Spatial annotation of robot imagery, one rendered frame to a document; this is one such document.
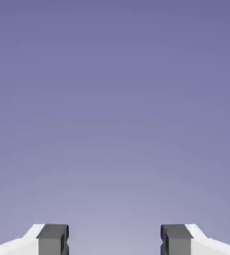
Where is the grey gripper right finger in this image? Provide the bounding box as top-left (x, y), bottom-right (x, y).
top-left (160, 223), bottom-right (230, 255)

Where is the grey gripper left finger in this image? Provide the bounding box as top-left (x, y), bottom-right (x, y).
top-left (0, 223), bottom-right (70, 255)

